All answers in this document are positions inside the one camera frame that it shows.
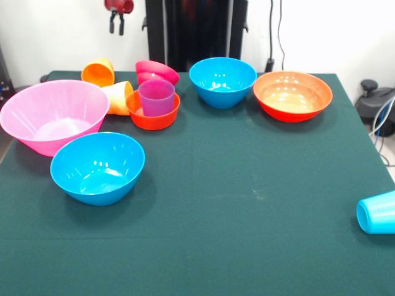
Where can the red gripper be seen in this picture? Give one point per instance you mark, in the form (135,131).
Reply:
(118,5)

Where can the orange cup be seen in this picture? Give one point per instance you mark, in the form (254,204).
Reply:
(98,74)

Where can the small crimson bowl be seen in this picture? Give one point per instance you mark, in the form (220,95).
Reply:
(157,70)

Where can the yellow cup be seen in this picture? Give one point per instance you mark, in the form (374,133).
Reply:
(118,98)

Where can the purple cup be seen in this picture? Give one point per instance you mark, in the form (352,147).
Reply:
(156,98)

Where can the small orange bowl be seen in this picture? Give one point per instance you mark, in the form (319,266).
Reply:
(154,121)

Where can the large pink bowl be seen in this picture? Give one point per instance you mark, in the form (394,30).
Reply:
(46,117)

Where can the blue bowl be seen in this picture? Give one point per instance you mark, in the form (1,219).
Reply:
(222,83)
(97,172)

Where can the large orange bowl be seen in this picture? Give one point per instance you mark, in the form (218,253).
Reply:
(293,98)

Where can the light blue cup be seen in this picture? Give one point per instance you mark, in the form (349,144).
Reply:
(378,214)

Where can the black equipment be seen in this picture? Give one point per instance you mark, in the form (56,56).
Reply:
(4,77)

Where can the dark green table cloth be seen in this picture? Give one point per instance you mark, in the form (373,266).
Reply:
(216,246)

